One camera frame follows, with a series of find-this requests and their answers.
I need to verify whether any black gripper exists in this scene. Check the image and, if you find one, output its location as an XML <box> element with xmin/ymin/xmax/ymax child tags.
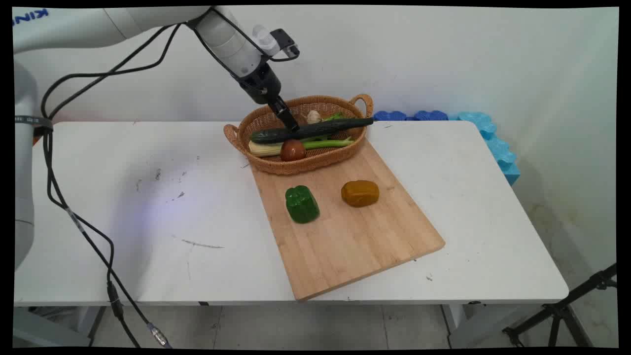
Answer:
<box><xmin>239</xmin><ymin>63</ymin><xmax>300</xmax><ymax>133</ymax></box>

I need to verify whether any black cable strap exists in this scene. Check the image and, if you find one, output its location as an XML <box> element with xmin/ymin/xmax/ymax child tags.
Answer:
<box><xmin>14</xmin><ymin>115</ymin><xmax>54</xmax><ymax>133</ymax></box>

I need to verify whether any green celery stalk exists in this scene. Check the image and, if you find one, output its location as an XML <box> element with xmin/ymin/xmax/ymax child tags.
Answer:
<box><xmin>248</xmin><ymin>112</ymin><xmax>356</xmax><ymax>158</ymax></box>

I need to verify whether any woven wicker basket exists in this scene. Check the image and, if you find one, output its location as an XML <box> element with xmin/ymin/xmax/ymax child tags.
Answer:
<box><xmin>223</xmin><ymin>94</ymin><xmax>375</xmax><ymax>176</ymax></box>

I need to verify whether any wooden cutting board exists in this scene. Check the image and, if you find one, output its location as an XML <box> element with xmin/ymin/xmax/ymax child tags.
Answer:
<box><xmin>250</xmin><ymin>138</ymin><xmax>447</xmax><ymax>302</ymax></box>

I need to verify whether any thin black cable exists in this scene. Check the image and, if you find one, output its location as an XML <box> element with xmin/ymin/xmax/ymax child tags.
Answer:
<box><xmin>40</xmin><ymin>22</ymin><xmax>143</xmax><ymax>348</ymax></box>

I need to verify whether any dark green cucumber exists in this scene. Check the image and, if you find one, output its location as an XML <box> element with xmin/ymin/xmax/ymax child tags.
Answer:
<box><xmin>250</xmin><ymin>117</ymin><xmax>376</xmax><ymax>145</ymax></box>

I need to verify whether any brown round onion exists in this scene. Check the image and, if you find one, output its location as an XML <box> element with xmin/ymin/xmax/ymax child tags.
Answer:
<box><xmin>280</xmin><ymin>139</ymin><xmax>307</xmax><ymax>162</ymax></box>

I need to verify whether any yellow bell pepper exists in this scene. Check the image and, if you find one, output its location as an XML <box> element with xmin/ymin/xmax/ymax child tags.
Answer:
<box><xmin>341</xmin><ymin>180</ymin><xmax>381</xmax><ymax>208</ymax></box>

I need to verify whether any black tripod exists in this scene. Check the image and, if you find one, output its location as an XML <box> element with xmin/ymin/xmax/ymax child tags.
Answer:
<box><xmin>502</xmin><ymin>263</ymin><xmax>618</xmax><ymax>349</ymax></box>

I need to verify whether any black cable with silver connector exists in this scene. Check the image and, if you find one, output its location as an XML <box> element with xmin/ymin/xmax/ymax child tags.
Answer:
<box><xmin>40</xmin><ymin>22</ymin><xmax>172</xmax><ymax>349</ymax></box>

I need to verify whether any light blue foam mat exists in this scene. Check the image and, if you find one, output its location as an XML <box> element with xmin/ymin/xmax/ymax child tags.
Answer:
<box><xmin>448</xmin><ymin>111</ymin><xmax>522</xmax><ymax>186</ymax></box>

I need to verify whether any white table leg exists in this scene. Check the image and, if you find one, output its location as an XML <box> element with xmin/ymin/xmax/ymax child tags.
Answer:
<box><xmin>13</xmin><ymin>306</ymin><xmax>107</xmax><ymax>348</ymax></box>
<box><xmin>440</xmin><ymin>303</ymin><xmax>489</xmax><ymax>349</ymax></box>

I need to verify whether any green bell pepper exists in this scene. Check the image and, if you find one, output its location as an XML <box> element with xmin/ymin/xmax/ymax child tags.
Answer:
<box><xmin>285</xmin><ymin>185</ymin><xmax>321</xmax><ymax>224</ymax></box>

